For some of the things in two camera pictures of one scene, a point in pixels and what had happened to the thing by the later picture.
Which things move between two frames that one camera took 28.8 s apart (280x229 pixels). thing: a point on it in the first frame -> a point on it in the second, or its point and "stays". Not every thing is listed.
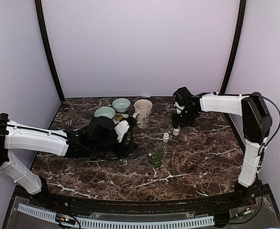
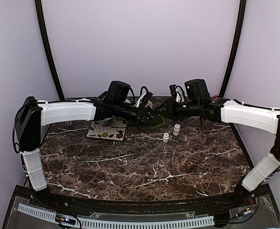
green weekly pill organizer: x=156 y=156 -> x=161 y=123
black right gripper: x=177 y=122 -> x=170 y=109
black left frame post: x=39 y=6 stays
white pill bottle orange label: x=176 y=131 stays
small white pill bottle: x=165 y=137 stays
